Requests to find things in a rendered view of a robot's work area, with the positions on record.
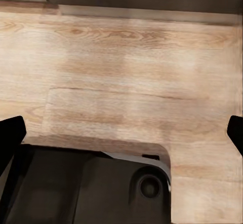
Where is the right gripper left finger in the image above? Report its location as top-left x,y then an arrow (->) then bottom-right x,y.
0,116 -> 26,177

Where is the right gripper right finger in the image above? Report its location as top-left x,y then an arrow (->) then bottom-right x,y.
227,115 -> 243,156

